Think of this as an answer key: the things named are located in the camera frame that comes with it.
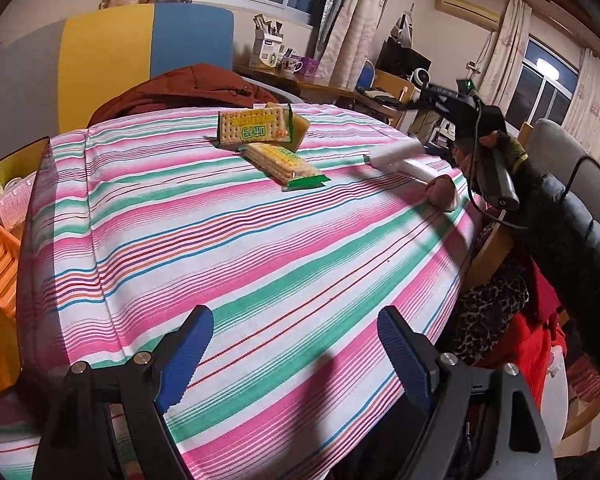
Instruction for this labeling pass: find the white foam block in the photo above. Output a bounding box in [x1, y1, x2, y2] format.
[363, 138, 425, 169]
[396, 158, 453, 184]

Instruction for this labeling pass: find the pink striped sock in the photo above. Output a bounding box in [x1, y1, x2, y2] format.
[425, 174, 460, 212]

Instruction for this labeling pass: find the black jacket forearm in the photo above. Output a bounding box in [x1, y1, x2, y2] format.
[498, 133, 600, 374]

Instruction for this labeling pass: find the person right hand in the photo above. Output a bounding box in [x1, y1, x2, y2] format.
[453, 130, 508, 195]

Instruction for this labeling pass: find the small white fan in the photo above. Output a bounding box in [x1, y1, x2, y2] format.
[411, 67, 430, 90]

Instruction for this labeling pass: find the wooden chair with cushion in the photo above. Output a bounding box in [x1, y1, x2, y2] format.
[354, 60, 416, 129]

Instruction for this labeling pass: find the air conditioner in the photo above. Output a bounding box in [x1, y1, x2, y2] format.
[434, 0, 501, 32]

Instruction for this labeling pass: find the gold metal tin box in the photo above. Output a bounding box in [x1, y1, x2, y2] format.
[0, 138, 48, 393]

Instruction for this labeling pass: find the curtain right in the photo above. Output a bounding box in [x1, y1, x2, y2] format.
[314, 0, 384, 90]

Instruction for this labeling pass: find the wooden side desk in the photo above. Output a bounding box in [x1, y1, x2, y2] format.
[234, 65, 404, 128]

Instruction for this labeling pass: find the purple box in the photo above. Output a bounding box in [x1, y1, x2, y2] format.
[297, 56, 320, 77]

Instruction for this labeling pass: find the white mug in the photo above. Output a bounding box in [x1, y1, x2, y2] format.
[280, 56, 303, 74]

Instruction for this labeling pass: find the cracker pack flat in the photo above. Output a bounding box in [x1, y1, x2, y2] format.
[238, 142, 329, 191]

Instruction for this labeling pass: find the cracker pack upright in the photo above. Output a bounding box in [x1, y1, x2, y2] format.
[215, 106, 292, 148]

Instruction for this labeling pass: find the white box with items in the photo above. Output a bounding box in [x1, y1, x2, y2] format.
[249, 14, 284, 68]

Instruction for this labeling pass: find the striped tablecloth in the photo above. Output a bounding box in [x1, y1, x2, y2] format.
[18, 104, 478, 479]

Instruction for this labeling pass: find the dark red jacket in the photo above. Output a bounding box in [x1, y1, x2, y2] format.
[88, 63, 278, 127]

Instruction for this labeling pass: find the grey yellow blue chair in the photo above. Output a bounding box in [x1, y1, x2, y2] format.
[0, 1, 307, 166]

